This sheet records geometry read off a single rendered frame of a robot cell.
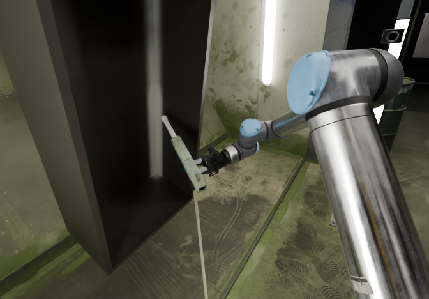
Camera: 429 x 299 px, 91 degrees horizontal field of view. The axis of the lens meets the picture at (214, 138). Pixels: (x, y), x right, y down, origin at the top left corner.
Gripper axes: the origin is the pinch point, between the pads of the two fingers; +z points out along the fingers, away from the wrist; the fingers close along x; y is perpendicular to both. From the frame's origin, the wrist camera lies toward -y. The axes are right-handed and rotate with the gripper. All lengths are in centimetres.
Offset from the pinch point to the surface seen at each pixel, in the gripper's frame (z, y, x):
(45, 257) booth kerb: 96, 79, 31
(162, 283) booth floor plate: 33, 75, -21
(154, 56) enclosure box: -8, -26, 57
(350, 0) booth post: -184, -26, 73
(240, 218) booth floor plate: -37, 91, -7
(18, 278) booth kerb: 110, 77, 24
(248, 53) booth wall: -135, 38, 136
